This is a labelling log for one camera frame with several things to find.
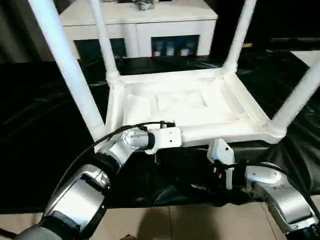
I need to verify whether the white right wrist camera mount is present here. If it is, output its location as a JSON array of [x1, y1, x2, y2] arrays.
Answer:
[[206, 138, 235, 190]]

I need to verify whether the white plastic table top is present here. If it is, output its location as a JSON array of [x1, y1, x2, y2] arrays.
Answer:
[[104, 67, 287, 148]]

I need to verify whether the grey curtain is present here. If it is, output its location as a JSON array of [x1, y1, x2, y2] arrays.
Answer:
[[0, 0, 66, 63]]

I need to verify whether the white cabinet with glass doors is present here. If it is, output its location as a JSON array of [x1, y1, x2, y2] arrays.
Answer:
[[58, 0, 219, 60]]

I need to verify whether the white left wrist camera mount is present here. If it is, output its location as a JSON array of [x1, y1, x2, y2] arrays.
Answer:
[[146, 126, 182, 155]]

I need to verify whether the white flat board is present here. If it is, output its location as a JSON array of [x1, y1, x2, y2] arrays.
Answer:
[[291, 51, 320, 68]]

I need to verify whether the black work mat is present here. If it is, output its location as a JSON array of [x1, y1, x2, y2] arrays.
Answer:
[[0, 56, 320, 215]]

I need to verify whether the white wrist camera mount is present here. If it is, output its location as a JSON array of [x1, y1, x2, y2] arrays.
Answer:
[[206, 138, 235, 190], [146, 126, 182, 155]]

